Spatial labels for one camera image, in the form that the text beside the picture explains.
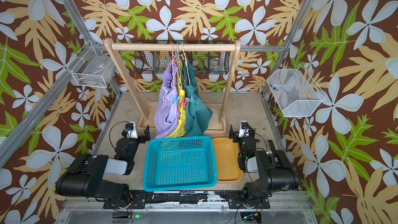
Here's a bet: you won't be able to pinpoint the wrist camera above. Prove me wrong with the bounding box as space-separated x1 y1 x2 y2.
238 121 250 138
125 121 138 139

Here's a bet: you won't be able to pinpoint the black mounting rail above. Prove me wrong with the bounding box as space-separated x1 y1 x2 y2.
104 188 272 212

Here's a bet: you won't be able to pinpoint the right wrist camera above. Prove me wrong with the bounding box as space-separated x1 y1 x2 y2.
238 121 250 138

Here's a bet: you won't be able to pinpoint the teal plastic basket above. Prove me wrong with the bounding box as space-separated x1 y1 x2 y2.
143 136 217 192

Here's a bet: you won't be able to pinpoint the white wire hanger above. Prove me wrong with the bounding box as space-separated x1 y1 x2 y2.
181 43 191 86

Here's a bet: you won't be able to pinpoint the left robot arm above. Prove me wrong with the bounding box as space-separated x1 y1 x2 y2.
56 122 150 204

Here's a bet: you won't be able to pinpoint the white wire basket right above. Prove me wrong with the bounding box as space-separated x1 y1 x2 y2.
267 65 326 118

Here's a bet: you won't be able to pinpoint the yellow plastic tray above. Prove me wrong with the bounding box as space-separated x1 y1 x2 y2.
212 138 243 183

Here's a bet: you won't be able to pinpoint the yellow shorts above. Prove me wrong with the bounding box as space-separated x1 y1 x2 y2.
166 64 186 138

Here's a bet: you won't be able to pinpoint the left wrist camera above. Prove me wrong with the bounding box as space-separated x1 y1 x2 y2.
125 121 138 139

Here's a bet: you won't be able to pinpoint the green shorts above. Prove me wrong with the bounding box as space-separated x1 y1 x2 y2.
182 63 212 136

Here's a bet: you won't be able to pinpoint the wooden clothes rack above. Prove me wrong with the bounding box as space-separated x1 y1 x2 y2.
104 38 241 138

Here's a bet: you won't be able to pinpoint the teal clothespin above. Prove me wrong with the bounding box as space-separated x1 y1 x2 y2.
173 95 181 104

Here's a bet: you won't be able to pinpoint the pink wire hanger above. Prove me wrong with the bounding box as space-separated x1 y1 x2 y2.
171 48 177 88

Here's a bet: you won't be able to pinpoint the white wire basket left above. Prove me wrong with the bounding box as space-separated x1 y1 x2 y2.
68 41 116 88

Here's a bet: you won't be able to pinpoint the purple shorts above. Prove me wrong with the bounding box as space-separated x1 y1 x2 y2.
154 62 178 139

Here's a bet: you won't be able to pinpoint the white wire basket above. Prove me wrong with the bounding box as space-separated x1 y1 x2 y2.
68 41 116 88
267 65 326 118

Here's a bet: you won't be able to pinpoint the black mesh basket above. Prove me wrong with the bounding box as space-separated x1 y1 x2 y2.
132 51 230 75

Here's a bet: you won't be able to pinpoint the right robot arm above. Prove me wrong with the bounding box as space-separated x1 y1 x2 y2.
229 121 299 201

